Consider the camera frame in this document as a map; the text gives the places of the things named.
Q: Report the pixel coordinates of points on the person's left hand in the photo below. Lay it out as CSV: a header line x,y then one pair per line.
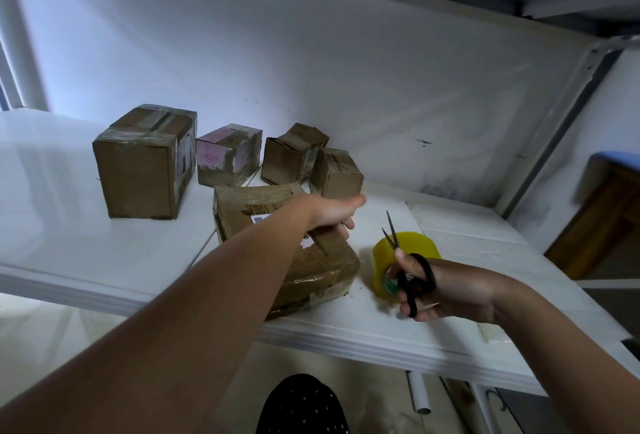
x,y
320,214

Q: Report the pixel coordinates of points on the person's right hand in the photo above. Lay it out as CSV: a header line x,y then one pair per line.
x,y
455,289

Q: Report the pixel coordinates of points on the small cardboard box red label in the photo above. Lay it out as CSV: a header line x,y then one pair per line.
x,y
336,175

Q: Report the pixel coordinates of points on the yellow tape roll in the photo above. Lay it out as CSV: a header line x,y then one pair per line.
x,y
410,244

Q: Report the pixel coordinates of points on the corrugated cardboard box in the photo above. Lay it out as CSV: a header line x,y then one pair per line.
x,y
293,154

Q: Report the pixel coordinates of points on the pink carton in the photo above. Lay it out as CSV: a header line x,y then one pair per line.
x,y
228,157

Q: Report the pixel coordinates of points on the long cardboard box white label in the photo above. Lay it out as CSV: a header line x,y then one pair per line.
x,y
145,164

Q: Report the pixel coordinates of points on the person's left forearm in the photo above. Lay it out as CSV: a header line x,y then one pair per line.
x,y
140,339

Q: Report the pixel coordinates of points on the person's right forearm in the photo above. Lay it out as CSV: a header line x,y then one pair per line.
x,y
575,369

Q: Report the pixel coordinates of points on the person's black trousers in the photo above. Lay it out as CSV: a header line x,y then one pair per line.
x,y
303,407

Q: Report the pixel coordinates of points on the white tube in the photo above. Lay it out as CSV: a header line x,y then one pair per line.
x,y
419,392

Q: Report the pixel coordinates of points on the wooden stool blue top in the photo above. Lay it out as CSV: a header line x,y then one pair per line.
x,y
600,219

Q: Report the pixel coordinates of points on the white metal shelf rack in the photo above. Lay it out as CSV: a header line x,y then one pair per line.
x,y
50,179

